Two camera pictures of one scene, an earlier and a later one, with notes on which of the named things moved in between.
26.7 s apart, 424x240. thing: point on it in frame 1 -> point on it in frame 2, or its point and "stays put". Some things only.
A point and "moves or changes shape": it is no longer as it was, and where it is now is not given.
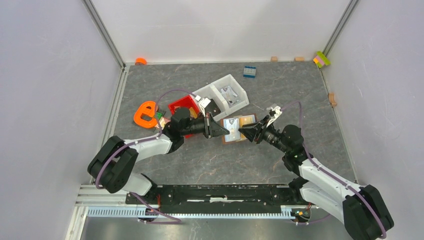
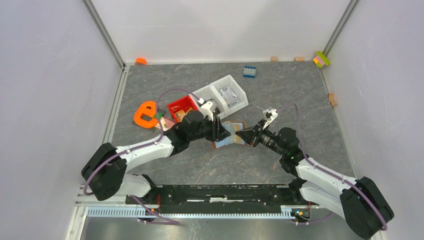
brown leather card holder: [233, 123] moves or changes shape
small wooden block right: [299, 58] stays put
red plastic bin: [188, 103] stays put
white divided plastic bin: [227, 93] stays put
